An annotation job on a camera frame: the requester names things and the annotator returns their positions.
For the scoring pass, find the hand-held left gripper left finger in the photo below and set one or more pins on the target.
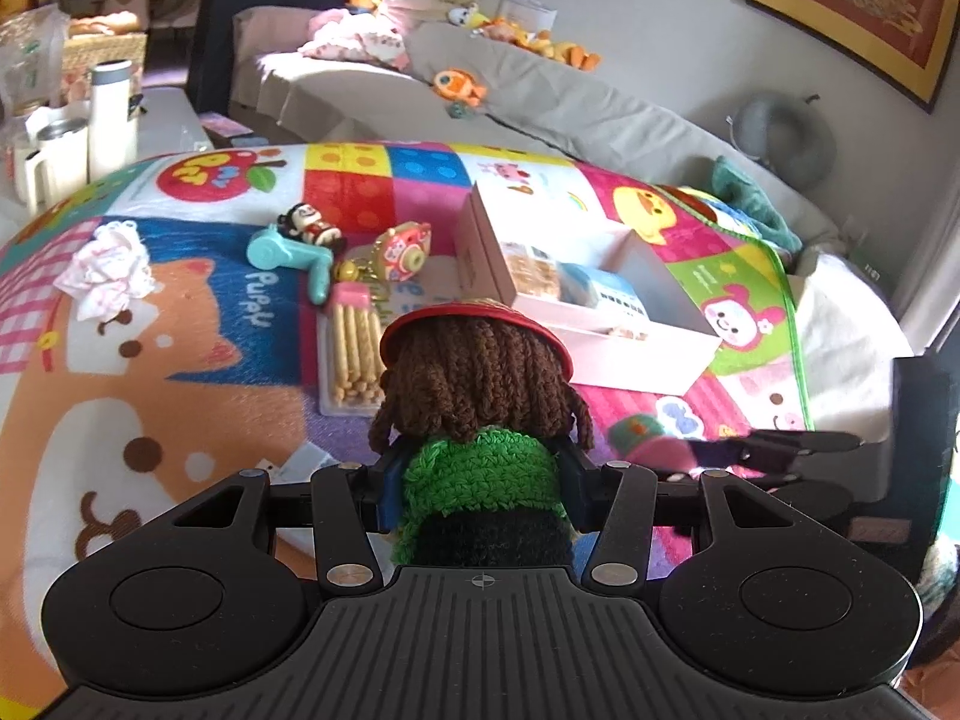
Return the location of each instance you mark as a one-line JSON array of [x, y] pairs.
[[390, 499]]

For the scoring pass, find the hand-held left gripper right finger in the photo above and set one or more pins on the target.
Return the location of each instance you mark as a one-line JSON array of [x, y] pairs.
[[576, 484]]

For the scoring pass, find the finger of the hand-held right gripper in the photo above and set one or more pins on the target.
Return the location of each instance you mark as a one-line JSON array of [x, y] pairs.
[[780, 446]]

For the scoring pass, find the crocheted doll with red hat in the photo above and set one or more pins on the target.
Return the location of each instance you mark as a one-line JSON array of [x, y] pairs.
[[480, 420]]

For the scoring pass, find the clear biscuit stick pack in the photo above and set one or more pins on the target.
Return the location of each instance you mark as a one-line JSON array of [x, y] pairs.
[[351, 356]]

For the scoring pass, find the pink cardboard box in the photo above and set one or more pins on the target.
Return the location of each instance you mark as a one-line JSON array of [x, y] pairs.
[[637, 349]]

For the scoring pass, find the white battery charger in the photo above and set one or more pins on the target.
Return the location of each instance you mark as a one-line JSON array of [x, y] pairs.
[[609, 296]]

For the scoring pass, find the printed snack packet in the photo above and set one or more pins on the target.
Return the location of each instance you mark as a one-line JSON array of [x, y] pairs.
[[531, 271]]

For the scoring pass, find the pink toy camera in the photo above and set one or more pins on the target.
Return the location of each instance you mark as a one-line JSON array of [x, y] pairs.
[[401, 255]]

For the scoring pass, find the teal hand fan toy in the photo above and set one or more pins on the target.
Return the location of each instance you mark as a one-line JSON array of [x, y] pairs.
[[289, 259]]

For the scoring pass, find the cartoon figurine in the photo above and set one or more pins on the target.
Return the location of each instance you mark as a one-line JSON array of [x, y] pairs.
[[307, 225]]

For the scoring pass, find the white lace cloth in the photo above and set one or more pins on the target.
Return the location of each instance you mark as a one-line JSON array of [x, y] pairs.
[[105, 270]]

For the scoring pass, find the white sheet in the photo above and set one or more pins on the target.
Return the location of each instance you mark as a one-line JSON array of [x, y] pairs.
[[847, 345]]

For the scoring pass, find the colourful printed blanket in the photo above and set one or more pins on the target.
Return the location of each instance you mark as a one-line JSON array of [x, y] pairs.
[[187, 360]]

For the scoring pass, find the teal cloth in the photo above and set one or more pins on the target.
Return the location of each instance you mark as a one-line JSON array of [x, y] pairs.
[[754, 199]]

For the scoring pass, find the grey neck pillow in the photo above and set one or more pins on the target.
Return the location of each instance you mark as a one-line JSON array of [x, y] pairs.
[[787, 139]]

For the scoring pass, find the grey sofa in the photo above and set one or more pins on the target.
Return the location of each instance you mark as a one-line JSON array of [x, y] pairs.
[[585, 112]]

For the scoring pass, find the orange fish plush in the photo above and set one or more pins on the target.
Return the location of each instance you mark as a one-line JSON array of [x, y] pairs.
[[457, 87]]

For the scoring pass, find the large framed red picture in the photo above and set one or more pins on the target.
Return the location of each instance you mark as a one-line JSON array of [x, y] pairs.
[[862, 7]]

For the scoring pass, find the white coffee table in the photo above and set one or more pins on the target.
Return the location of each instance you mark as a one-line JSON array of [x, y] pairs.
[[169, 124]]

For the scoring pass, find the orange and yellow plush toy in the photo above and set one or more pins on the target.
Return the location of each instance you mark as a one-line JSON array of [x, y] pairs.
[[547, 41]]

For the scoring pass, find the white thermos bottle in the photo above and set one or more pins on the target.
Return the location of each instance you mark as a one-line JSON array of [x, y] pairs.
[[112, 120]]

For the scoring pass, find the white card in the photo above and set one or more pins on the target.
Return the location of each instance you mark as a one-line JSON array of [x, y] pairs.
[[529, 11]]

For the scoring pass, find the white duck plush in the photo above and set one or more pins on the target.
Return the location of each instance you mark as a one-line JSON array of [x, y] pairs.
[[461, 16]]

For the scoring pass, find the wicker basket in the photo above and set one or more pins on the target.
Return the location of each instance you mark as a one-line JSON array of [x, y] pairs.
[[105, 52]]

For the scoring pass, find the clear plastic bag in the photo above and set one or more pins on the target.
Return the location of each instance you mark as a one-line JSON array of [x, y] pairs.
[[26, 60]]

